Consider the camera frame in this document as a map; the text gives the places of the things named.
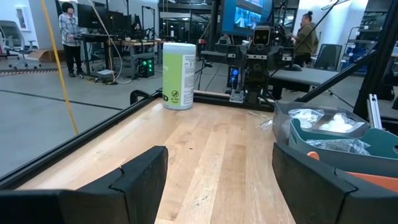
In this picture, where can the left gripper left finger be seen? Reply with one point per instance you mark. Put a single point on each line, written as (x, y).
(93, 205)

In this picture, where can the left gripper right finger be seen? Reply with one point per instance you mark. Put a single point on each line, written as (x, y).
(326, 202)

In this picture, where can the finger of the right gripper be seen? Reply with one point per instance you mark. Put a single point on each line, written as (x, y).
(280, 57)
(236, 56)

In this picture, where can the bag of white cotton balls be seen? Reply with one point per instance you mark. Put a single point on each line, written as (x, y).
(306, 116)
(339, 124)

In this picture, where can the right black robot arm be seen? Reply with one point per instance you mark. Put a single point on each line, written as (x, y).
(256, 87)

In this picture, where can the grey top table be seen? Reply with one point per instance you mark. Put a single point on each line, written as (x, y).
(301, 77)

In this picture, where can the person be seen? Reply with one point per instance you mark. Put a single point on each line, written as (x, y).
(71, 37)
(136, 30)
(306, 40)

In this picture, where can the large blue display screen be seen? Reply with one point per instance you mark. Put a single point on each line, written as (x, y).
(245, 15)

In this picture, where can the teal plastic bin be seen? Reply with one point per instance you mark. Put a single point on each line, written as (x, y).
(342, 161)

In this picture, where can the dark office chair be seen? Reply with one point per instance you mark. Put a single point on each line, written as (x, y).
(328, 56)

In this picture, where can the orange plastic bin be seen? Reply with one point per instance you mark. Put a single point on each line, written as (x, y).
(373, 180)

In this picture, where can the crinkled clear plastic packets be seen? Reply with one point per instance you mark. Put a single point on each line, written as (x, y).
(339, 145)

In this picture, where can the clear plastic wrapper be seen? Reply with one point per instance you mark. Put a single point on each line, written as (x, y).
(262, 121)

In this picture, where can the white wipes canister green label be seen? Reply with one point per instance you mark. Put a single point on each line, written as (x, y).
(178, 74)

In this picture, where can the grey plastic bin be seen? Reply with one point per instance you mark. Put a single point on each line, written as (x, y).
(281, 121)

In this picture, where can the computer tower green lights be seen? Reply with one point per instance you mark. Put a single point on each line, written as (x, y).
(146, 67)

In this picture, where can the silver aluminium extrusion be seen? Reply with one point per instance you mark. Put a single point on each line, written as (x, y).
(374, 112)

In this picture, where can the black office desk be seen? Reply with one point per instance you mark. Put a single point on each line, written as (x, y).
(102, 46)

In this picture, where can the light grey office chair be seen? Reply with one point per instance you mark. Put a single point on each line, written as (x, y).
(15, 43)

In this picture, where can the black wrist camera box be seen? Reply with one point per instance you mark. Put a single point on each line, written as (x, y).
(261, 36)

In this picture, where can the black slanted frame strut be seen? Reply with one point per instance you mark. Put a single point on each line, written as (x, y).
(373, 62)

